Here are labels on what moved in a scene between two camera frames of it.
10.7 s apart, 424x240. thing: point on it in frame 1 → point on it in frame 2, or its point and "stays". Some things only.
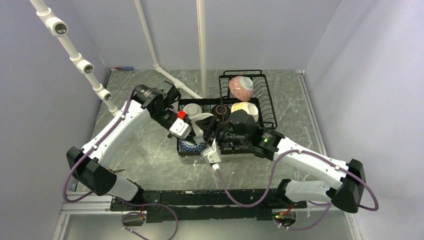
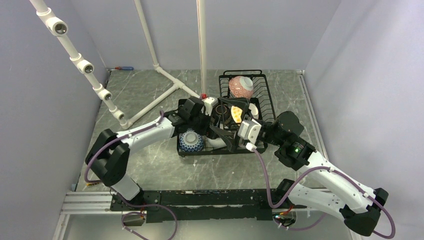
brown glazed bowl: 221,112 stays
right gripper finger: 210,129 → 242,103
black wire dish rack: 230,123 stays
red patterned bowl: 241,87 stays
